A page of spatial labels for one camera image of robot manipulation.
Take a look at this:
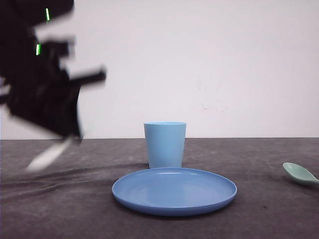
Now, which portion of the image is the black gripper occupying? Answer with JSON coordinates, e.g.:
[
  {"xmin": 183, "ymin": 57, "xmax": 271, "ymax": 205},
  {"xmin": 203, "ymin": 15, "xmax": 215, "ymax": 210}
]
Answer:
[{"xmin": 0, "ymin": 0, "xmax": 107, "ymax": 139}]

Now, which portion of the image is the white plastic fork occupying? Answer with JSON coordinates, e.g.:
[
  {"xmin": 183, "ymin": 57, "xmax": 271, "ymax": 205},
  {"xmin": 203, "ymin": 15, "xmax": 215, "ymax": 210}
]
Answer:
[{"xmin": 25, "ymin": 137, "xmax": 73, "ymax": 173}]

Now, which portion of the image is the light blue plastic cup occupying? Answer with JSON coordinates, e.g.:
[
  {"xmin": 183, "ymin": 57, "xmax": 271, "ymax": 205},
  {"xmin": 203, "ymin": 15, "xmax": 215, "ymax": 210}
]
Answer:
[{"xmin": 144, "ymin": 121, "xmax": 186, "ymax": 168}]

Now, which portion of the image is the mint green plastic spoon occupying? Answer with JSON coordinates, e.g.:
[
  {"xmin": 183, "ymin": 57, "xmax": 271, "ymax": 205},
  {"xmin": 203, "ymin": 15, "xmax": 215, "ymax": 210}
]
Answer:
[{"xmin": 282, "ymin": 162, "xmax": 319, "ymax": 186}]

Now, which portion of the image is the blue plastic plate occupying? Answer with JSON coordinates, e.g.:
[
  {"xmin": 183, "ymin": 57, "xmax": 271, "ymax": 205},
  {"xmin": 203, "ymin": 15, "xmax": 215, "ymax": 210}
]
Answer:
[{"xmin": 112, "ymin": 168, "xmax": 237, "ymax": 217}]

